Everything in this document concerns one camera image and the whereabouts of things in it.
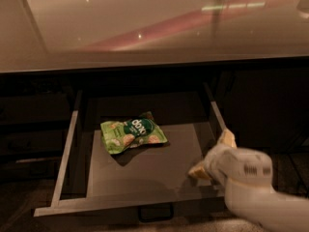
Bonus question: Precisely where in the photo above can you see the dark drawer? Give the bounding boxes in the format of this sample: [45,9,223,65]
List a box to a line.
[34,84,225,224]
[0,130,67,155]
[0,157,61,183]
[0,94,70,125]

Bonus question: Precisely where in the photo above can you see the dark cabinet door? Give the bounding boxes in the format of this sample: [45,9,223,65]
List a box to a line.
[215,68,309,152]

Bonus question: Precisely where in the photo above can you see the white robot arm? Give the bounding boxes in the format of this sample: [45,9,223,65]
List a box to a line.
[188,129,309,232]

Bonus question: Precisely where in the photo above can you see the green snack bag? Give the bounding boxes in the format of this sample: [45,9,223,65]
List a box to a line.
[100,111,168,155]

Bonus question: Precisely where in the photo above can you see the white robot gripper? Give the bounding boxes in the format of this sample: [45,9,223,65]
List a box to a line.
[188,129,273,190]

